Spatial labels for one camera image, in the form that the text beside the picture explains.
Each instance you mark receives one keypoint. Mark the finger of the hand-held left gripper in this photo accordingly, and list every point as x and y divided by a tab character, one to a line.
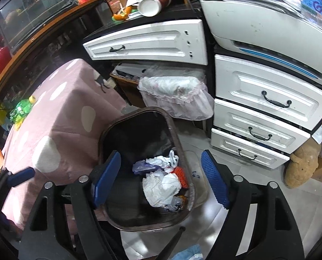
21	176

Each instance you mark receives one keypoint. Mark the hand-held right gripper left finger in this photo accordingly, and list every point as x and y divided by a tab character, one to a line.
106	178

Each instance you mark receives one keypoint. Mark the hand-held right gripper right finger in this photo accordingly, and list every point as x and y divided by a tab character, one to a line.
215	178

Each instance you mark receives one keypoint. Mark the orange knitted scrubber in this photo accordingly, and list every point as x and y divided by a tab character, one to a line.
182	177

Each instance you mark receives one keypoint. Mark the purple plastic bag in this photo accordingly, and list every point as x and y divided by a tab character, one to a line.
140	166

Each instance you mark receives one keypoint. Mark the dark brown trash bin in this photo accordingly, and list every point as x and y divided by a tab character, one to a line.
131	140

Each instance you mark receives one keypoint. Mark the small white plastic bag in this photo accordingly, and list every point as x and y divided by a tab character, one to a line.
173	159

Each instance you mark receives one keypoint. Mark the clear plastic wrapper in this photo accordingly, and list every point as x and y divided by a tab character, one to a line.
174	204

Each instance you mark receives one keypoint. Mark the white plastic packet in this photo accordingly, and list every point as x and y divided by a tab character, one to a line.
157	162

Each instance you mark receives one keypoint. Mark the small white drawer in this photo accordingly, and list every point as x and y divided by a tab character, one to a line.
245	151

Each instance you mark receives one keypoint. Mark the medium white drawer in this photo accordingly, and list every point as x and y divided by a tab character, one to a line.
258	131

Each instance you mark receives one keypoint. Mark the green plastic bottle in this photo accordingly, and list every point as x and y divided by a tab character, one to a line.
21	109

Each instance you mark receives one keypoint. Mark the pink polka-dot tablecloth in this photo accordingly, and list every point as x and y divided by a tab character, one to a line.
68	119

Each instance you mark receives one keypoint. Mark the black rod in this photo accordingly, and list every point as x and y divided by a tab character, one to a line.
171	242

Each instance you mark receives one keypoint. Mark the light blue cloth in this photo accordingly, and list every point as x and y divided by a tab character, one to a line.
188	253

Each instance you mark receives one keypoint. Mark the brown plush toy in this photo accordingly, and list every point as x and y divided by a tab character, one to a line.
303	165

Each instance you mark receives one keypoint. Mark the pink lace cover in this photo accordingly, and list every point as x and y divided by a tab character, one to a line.
177	94

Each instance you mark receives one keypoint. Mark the large white drawer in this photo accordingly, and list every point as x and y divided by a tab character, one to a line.
272	89

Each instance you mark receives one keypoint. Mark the wood-trimmed glass display cabinet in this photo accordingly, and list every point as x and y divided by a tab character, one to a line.
36	40

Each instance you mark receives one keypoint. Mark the wide white drawer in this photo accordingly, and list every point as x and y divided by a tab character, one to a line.
150	43

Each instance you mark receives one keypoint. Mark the white printer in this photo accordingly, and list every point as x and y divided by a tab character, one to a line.
264	32

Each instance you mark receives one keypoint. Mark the orange plastic toy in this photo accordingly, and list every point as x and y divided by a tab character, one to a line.
121	13

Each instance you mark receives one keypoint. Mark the green plastic brush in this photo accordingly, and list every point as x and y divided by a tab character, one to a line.
134	13

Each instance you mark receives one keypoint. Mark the red paper cup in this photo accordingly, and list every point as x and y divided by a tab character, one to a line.
154	2

